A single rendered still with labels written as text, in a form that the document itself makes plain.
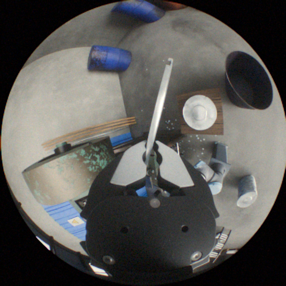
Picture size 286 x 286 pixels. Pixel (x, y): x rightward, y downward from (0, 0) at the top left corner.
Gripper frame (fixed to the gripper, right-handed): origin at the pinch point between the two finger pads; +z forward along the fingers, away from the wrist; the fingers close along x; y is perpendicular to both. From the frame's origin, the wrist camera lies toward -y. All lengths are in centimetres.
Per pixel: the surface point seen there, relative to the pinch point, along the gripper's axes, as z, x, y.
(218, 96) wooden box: 45, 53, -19
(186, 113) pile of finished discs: 60, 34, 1
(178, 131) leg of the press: 96, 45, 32
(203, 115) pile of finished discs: 49, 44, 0
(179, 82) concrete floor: 107, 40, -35
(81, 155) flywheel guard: 10.8, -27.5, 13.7
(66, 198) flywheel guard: -6.0, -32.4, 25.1
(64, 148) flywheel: 22, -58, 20
